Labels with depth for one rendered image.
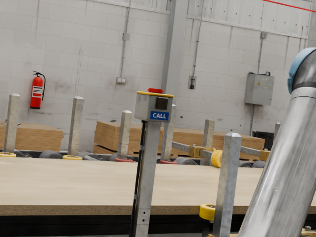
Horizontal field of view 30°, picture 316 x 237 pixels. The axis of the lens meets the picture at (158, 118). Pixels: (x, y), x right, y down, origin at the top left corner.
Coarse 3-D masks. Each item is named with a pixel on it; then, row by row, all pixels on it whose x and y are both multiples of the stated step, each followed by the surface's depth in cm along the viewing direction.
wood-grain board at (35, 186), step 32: (0, 160) 217; (32, 160) 226; (64, 160) 236; (0, 192) 161; (32, 192) 166; (64, 192) 171; (96, 192) 177; (128, 192) 183; (160, 192) 190; (192, 192) 197
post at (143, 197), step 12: (144, 132) 148; (156, 132) 148; (144, 144) 147; (156, 144) 148; (144, 156) 147; (156, 156) 148; (144, 168) 147; (144, 180) 148; (144, 192) 148; (144, 204) 148; (132, 216) 149; (144, 216) 149; (132, 228) 149; (144, 228) 149
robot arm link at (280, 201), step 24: (312, 48) 128; (312, 72) 123; (312, 96) 120; (288, 120) 120; (312, 120) 118; (288, 144) 116; (312, 144) 116; (264, 168) 118; (288, 168) 114; (312, 168) 114; (264, 192) 113; (288, 192) 112; (312, 192) 114; (264, 216) 110; (288, 216) 110
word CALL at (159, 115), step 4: (152, 112) 145; (156, 112) 145; (160, 112) 146; (164, 112) 146; (168, 112) 147; (152, 116) 145; (156, 116) 145; (160, 116) 146; (164, 116) 146; (168, 116) 147
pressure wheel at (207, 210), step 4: (204, 204) 175; (208, 204) 176; (212, 204) 177; (200, 208) 173; (204, 208) 171; (208, 208) 170; (212, 208) 170; (200, 212) 173; (204, 212) 171; (208, 212) 170; (212, 212) 170; (200, 216) 172; (204, 216) 171; (208, 216) 170; (212, 216) 170; (208, 220) 173; (212, 220) 170; (212, 224) 173; (212, 228) 174
